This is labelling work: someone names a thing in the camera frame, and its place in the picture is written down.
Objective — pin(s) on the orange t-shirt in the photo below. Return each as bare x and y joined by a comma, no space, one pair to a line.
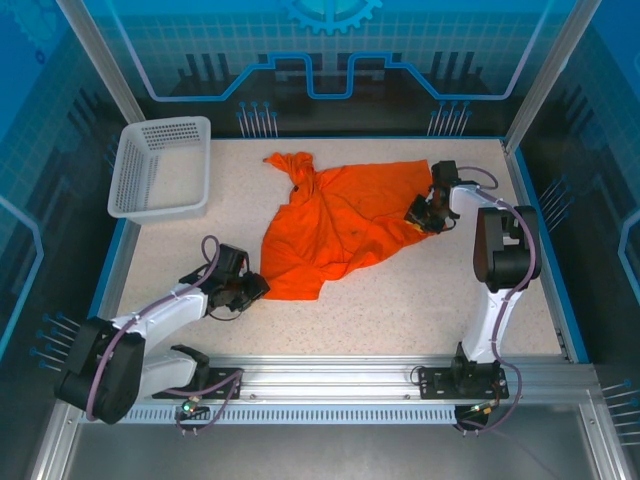
325,230

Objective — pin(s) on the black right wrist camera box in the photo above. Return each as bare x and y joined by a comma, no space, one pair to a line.
445,172

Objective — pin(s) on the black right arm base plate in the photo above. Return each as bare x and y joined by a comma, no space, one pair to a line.
435,385

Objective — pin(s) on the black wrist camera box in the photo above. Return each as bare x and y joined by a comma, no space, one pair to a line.
445,172
232,260

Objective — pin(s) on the white perforated plastic basket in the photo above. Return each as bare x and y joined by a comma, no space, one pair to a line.
150,210

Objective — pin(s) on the aluminium frame post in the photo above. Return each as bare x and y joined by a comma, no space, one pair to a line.
542,75
105,65

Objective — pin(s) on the small green LED board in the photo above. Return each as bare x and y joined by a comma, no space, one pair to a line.
189,406
482,407

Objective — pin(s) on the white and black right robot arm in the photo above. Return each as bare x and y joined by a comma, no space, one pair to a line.
500,250

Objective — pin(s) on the aluminium mounting rail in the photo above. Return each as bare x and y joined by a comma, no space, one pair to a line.
325,375

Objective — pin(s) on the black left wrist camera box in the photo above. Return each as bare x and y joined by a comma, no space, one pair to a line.
232,260

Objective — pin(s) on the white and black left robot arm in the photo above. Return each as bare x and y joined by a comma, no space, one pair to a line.
165,310

